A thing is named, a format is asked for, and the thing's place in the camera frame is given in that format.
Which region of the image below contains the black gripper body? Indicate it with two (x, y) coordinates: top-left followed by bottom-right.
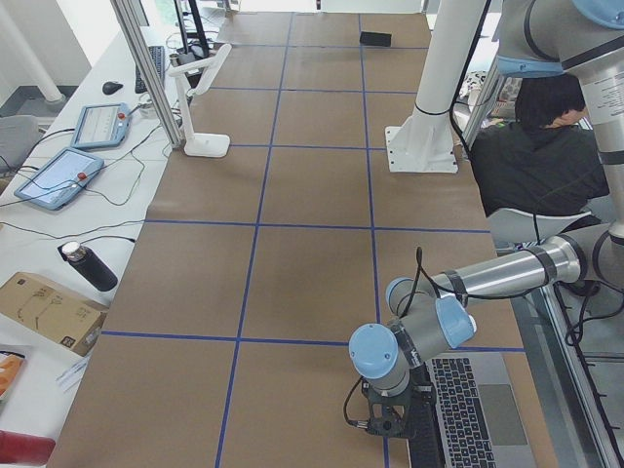
(366, 387), (410, 437)

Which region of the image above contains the grey laptop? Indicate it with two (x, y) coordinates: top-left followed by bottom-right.
(409, 351), (536, 467)

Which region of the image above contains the black mouse pad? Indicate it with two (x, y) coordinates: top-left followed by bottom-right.
(359, 31), (392, 47)

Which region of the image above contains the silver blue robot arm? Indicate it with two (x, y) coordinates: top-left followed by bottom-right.
(349, 1), (623, 405)

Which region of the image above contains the white desk lamp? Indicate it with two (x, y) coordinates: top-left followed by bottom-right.
(168, 42), (233, 158)

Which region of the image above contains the black computer mouse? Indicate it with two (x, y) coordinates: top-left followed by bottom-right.
(101, 81), (124, 96)

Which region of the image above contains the white chair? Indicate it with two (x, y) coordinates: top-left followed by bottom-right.
(487, 208), (591, 244)

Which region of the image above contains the person in black hoodie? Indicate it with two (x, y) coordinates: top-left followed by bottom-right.
(470, 74), (609, 216)

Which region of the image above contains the black water bottle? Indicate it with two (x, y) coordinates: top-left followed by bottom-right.
(59, 241), (118, 292)

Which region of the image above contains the cardboard box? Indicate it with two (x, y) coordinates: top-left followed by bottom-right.
(1, 272), (108, 356)

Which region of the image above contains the red cylinder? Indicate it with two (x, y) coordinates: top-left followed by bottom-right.
(1, 430), (56, 466)

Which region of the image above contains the blue teach pendant near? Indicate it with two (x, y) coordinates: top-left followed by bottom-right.
(14, 147), (104, 211)

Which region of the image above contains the blue teach pendant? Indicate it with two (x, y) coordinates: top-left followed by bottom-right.
(14, 147), (104, 211)
(70, 102), (131, 150)

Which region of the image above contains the blue teach pendant far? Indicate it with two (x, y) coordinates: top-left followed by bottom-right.
(70, 102), (131, 150)

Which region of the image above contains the black computer keyboard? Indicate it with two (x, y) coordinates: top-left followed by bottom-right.
(134, 45), (166, 95)

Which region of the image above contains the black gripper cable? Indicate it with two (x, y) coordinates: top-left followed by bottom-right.
(342, 246), (469, 433)

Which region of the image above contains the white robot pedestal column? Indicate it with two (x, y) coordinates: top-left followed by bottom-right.
(385, 0), (489, 174)

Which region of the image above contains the aluminium frame post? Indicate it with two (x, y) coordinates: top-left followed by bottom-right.
(110, 0), (182, 149)

